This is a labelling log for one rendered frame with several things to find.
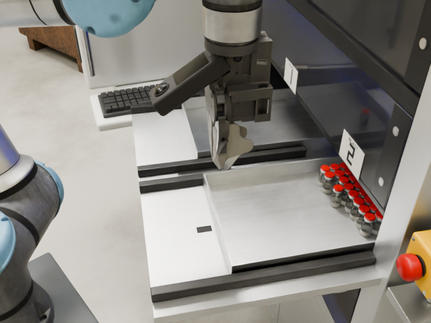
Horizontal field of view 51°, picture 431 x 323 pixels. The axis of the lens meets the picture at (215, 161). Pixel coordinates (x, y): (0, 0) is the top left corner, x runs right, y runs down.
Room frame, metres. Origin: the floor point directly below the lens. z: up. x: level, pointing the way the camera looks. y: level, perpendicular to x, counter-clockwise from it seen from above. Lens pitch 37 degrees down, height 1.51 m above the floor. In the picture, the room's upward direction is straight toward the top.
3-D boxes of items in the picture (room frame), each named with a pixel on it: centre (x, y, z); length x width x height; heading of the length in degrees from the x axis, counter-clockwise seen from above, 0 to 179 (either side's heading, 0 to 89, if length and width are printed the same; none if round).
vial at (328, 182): (0.74, -0.24, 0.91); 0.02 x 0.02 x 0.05
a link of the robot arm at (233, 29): (0.57, -0.02, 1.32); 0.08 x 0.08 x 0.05
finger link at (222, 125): (0.54, -0.01, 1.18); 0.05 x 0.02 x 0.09; 12
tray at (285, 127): (1.00, -0.10, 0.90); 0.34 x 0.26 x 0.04; 102
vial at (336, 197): (0.69, -0.25, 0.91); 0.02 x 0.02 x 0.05
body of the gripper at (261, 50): (0.56, -0.03, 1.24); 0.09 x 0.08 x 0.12; 102
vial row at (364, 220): (0.69, -0.27, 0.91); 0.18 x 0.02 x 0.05; 12
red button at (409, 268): (0.43, -0.29, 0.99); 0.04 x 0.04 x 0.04; 12
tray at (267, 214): (0.67, -0.17, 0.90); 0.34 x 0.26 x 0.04; 102
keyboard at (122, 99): (1.29, 0.17, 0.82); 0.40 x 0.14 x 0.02; 109
